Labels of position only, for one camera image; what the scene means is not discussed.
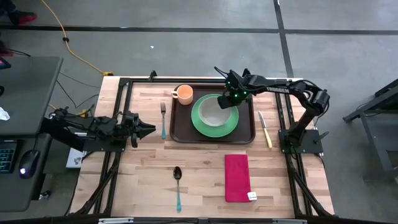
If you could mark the orange mug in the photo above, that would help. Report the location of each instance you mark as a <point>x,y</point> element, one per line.
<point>185,93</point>

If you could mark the white bowl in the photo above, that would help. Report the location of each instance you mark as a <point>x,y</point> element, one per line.
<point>211,113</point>

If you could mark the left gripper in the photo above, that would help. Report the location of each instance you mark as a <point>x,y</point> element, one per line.
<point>132,127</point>

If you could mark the red cloth napkin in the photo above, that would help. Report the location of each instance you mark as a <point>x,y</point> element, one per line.
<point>236,177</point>

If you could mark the white patterned box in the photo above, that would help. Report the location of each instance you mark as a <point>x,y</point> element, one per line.
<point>74,158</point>

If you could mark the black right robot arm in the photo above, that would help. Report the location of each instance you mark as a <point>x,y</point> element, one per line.
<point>276,89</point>

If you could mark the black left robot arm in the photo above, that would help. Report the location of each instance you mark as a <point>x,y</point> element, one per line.
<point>102,124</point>

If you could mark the black metal stand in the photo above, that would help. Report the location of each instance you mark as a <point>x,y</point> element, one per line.
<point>372,143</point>

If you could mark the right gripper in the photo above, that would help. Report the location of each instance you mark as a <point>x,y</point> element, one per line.
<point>239,87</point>

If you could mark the white crumpled tissue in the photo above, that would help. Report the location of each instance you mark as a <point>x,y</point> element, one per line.
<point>3,114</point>

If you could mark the brown plastic tray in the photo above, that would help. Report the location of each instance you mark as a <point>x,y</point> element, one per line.
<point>183,130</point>

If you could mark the black computer mouse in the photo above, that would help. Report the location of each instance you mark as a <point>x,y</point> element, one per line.
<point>29,161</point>

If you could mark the green plate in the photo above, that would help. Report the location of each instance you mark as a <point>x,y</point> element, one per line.
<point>214,132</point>

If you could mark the black screen device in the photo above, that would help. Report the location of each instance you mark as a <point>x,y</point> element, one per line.
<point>3,63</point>

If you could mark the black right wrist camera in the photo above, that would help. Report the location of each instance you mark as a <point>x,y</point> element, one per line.
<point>224,102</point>

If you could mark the black backlit keyboard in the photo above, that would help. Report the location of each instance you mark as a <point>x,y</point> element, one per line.
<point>7,158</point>

